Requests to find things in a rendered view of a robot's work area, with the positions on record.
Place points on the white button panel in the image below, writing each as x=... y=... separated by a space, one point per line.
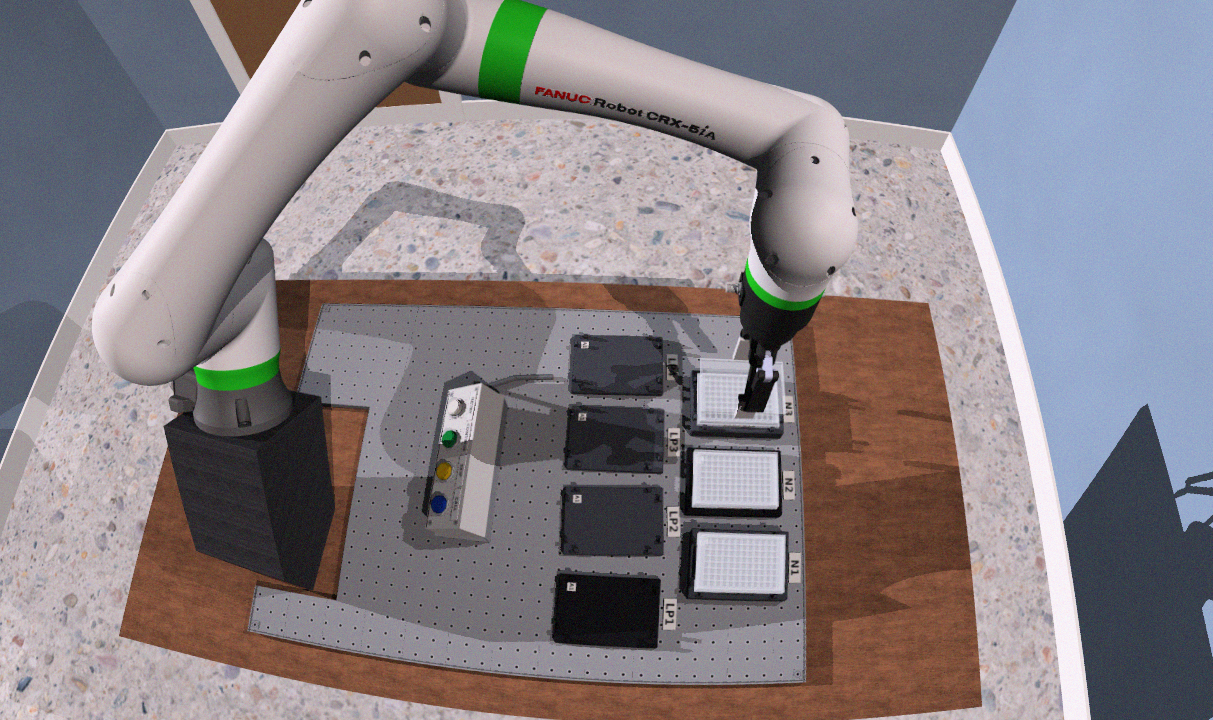
x=465 y=483

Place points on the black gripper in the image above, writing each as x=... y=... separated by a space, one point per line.
x=765 y=345

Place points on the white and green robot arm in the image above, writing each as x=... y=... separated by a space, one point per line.
x=331 y=65

